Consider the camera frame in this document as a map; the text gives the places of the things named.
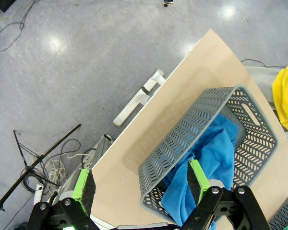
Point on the thin black stand pole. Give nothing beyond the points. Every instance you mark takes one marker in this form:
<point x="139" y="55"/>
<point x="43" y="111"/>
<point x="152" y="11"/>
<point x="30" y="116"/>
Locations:
<point x="38" y="159"/>

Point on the white table foot bar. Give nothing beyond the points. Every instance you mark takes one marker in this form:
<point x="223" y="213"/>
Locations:
<point x="139" y="99"/>

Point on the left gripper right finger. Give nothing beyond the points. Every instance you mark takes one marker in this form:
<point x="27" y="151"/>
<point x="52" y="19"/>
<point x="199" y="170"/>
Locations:
<point x="199" y="182"/>

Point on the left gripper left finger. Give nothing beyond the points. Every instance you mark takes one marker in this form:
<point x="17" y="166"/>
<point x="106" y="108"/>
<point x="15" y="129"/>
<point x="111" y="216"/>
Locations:
<point x="82" y="191"/>

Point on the white power strip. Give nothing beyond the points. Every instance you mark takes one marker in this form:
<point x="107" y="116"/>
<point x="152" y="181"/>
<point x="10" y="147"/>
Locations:
<point x="39" y="192"/>

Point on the blue shirt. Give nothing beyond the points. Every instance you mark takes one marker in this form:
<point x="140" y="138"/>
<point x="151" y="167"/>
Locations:
<point x="218" y="153"/>

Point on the grey metal profile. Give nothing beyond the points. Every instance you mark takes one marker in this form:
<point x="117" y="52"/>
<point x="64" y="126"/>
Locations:
<point x="100" y="148"/>

